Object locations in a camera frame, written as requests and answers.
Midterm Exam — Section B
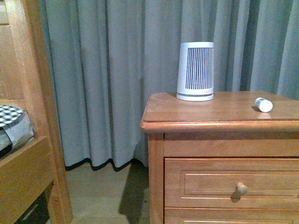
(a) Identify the wooden drawer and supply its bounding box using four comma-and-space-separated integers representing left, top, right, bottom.
164, 158, 299, 210
164, 207, 299, 224

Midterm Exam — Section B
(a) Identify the white cylindrical air purifier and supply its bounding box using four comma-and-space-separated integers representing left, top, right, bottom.
176, 42, 214, 102

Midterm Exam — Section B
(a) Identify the checkered bedding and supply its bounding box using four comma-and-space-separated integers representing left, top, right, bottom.
0, 105, 34, 158

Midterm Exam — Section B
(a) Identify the white medicine bottle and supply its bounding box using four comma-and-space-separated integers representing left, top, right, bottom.
255, 98, 273, 112

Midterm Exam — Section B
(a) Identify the wooden bed frame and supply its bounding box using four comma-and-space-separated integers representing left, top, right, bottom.
0, 0, 73, 224

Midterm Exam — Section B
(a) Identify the wooden nightstand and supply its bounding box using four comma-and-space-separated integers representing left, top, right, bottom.
141, 91, 299, 224

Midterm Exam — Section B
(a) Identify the grey curtain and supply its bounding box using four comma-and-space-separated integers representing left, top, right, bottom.
38, 0, 299, 168

